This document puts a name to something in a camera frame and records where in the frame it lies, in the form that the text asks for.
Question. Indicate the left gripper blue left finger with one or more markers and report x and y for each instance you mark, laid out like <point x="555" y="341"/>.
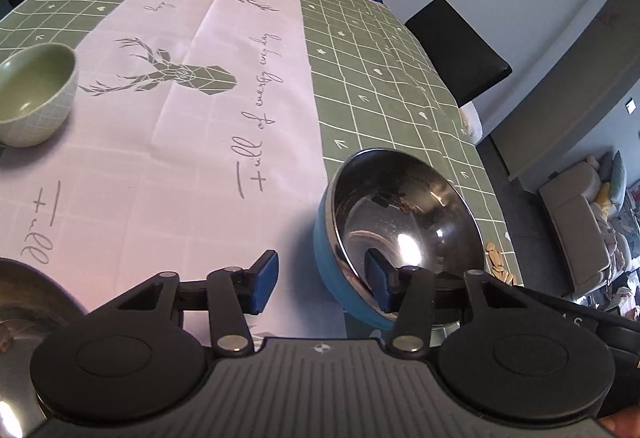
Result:
<point x="228" y="295"/>

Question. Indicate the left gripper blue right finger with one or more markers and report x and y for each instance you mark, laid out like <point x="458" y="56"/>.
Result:
<point x="419" y="298"/>

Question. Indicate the blue steel bowl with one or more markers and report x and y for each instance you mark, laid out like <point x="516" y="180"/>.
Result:
<point x="396" y="204"/>

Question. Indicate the orange steel bowl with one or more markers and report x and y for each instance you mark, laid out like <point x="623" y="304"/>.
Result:
<point x="32" y="307"/>

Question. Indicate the green ceramic bowl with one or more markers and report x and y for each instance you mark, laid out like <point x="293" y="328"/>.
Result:
<point x="38" y="89"/>

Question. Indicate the person right hand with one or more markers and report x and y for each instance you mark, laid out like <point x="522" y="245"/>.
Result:
<point x="623" y="424"/>

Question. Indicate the grey sofa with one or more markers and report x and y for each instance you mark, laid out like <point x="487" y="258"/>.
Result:
<point x="598" y="246"/>

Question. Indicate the pink deer table runner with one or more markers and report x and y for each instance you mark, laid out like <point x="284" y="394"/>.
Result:
<point x="193" y="144"/>

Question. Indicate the white cloth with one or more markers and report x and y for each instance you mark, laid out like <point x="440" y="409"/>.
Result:
<point x="471" y="122"/>

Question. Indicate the green checkered tablecloth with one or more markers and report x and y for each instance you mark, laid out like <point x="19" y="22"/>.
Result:
<point x="374" y="88"/>

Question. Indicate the right black chair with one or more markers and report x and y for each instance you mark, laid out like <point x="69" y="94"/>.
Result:
<point x="465" y="63"/>

